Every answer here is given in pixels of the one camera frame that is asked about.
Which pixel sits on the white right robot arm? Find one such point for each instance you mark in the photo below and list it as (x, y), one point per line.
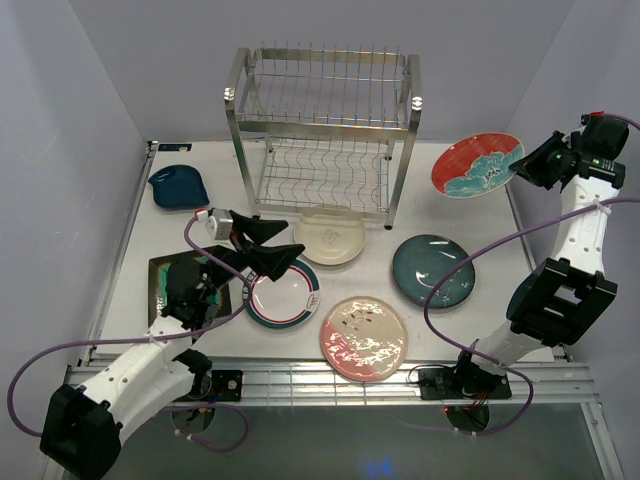
(562, 298)

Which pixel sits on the white green red rimmed plate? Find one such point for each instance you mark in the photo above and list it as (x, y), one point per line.
(284, 303)

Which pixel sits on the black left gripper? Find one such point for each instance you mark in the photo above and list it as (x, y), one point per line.
(267, 260)

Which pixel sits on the left blue table label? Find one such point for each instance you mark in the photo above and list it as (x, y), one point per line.
(174, 147)

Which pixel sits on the dark teal blossom plate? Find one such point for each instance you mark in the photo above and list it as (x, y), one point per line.
(422, 260)

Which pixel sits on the square black teal plate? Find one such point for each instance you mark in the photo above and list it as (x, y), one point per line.
(157, 281)

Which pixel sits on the stainless steel dish rack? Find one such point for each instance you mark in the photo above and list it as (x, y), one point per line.
(324, 128)

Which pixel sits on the cream and pink branch plate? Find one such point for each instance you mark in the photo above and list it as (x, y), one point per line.
(364, 339)

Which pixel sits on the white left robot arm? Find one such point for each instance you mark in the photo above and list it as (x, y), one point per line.
(87, 425)

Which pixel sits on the red and teal plate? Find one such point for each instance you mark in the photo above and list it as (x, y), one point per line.
(477, 165)

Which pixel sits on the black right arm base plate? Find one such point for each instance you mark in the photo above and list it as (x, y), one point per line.
(445, 383)

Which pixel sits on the dark blue irregular dish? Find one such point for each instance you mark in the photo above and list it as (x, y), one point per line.
(178, 187)

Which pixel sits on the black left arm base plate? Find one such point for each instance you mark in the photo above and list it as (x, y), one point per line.
(217, 385)

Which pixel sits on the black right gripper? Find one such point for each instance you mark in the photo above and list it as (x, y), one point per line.
(530, 167)

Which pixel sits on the cream bear plate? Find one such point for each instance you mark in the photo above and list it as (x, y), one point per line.
(332, 235)

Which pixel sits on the aluminium front rail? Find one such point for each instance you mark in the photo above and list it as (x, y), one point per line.
(310, 383)

